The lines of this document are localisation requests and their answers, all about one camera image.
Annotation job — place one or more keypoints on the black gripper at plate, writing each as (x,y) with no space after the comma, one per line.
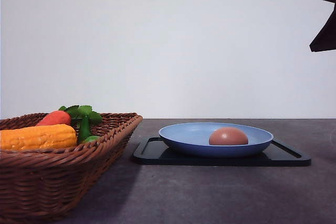
(326,39)

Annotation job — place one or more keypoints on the brown egg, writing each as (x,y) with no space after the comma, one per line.
(228,136)

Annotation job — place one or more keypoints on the blue plate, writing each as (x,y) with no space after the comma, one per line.
(193,138)

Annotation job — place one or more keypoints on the brown wicker basket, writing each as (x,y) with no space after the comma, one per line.
(47,185)

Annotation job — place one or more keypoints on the black tray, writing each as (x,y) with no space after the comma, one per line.
(151,151)

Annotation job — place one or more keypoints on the green toy leafy vegetable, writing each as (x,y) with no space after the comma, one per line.
(84,117)

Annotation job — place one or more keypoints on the green toy pepper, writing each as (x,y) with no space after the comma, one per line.
(92,138)

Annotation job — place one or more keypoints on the orange toy carrot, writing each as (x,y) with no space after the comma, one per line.
(55,117)

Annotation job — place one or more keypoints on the yellow toy corn cob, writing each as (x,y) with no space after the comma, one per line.
(41,136)

